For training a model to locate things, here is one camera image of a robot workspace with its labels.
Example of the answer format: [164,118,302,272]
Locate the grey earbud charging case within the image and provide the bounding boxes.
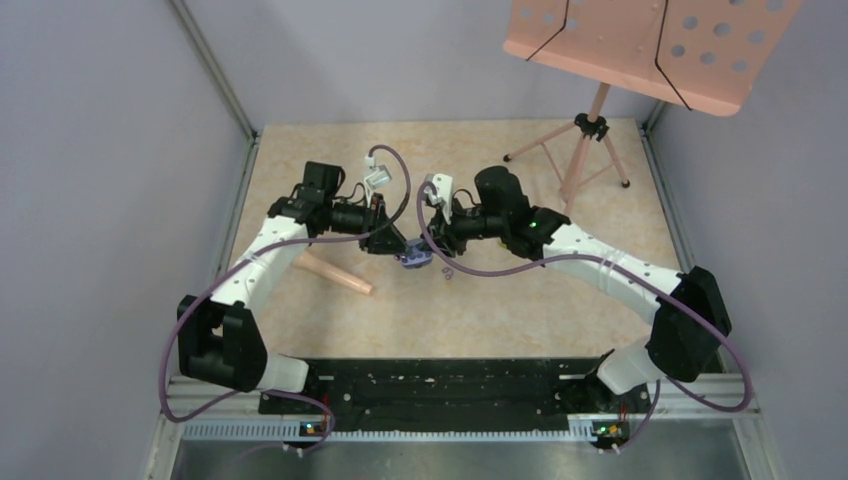
[398,238,433,269]

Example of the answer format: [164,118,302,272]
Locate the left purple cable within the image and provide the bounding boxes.
[158,144,413,458]

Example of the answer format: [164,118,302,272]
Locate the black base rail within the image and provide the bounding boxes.
[258,358,649,433]

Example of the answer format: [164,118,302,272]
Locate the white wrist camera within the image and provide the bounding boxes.
[363,155,392,191]
[424,173,454,225]

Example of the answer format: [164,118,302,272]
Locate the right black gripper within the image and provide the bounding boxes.
[419,194,508,258]

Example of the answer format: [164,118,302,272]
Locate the pink tapered wooden leg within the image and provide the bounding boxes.
[293,252,374,295]

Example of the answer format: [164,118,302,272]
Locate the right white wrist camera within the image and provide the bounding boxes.
[424,173,454,225]

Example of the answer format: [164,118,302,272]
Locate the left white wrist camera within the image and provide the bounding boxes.
[363,155,392,191]

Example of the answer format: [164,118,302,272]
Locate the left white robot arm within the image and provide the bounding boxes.
[177,157,406,414]

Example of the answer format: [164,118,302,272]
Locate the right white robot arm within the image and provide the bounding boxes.
[419,166,732,412]

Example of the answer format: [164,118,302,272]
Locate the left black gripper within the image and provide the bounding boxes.
[324,192,411,255]

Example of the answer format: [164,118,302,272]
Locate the pink music stand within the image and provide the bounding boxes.
[503,0,801,204]

